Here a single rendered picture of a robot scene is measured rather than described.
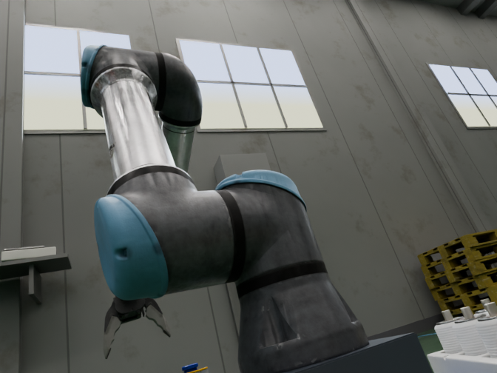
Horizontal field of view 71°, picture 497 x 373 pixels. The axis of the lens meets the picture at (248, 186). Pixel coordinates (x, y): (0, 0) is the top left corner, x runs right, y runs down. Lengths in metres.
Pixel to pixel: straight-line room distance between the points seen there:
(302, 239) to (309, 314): 0.09
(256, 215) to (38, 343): 3.06
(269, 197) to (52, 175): 3.51
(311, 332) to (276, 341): 0.04
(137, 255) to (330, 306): 0.21
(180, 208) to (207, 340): 3.06
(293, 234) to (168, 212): 0.15
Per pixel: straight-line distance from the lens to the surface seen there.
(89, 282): 3.42
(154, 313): 0.96
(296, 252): 0.41
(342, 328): 0.40
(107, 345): 0.94
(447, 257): 4.45
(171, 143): 0.81
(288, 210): 0.43
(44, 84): 4.52
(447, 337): 1.17
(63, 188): 3.78
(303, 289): 0.40
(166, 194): 0.40
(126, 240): 0.36
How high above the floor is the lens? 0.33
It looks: 24 degrees up
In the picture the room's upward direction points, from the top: 16 degrees counter-clockwise
